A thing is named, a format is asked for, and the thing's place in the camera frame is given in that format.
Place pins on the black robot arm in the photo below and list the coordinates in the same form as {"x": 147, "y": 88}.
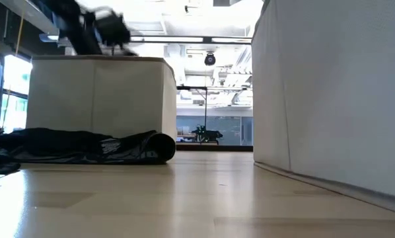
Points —
{"x": 210, "y": 135}

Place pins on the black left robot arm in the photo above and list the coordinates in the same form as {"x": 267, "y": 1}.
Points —
{"x": 75, "y": 29}

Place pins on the black hanging reel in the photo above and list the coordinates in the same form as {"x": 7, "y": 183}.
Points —
{"x": 210, "y": 60}

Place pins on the beige fabric storage bin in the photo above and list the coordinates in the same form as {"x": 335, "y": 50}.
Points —
{"x": 85, "y": 99}
{"x": 333, "y": 99}

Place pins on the dark green garment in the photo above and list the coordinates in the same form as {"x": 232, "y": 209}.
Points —
{"x": 52, "y": 145}

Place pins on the black pole stand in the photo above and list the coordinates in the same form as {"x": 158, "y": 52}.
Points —
{"x": 205, "y": 112}

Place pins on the black aluminium table frame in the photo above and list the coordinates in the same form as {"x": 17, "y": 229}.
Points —
{"x": 217, "y": 148}

